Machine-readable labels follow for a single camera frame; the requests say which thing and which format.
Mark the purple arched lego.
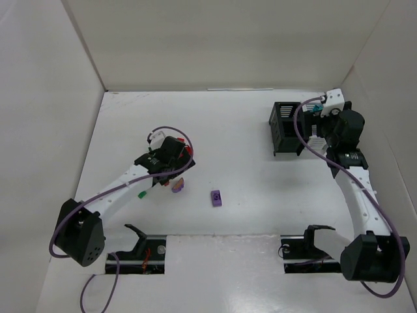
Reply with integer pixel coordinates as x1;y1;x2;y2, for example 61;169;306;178
171;177;184;193

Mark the purple sloped lego brick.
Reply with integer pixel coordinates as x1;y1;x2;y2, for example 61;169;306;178
210;190;222;207

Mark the small teal lego cube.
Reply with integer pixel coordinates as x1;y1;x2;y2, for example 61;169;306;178
311;104;324;115

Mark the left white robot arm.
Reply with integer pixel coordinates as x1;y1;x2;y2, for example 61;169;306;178
49;136;195;267

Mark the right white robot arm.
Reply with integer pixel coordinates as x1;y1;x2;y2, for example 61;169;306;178
294;107;410;284

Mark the white two-cell container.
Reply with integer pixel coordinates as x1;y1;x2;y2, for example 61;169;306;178
306;102;328;155

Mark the red rounded lego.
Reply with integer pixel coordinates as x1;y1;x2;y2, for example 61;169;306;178
184;145;193;156

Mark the small green lego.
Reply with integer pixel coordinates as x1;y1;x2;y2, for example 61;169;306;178
137;191;147;199

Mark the black two-cell container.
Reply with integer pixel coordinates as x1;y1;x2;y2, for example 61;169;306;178
268;102;304;156

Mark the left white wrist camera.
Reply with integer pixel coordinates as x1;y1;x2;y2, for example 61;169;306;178
147;130;166;150

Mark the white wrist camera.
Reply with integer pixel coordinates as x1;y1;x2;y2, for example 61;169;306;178
321;89;345;117
147;130;166;150

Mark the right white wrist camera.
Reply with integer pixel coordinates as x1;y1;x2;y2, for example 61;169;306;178
321;89;345;117

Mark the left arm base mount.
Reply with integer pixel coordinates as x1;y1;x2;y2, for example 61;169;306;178
104;224;167;275

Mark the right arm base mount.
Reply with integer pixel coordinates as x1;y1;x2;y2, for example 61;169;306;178
278;225;341;274

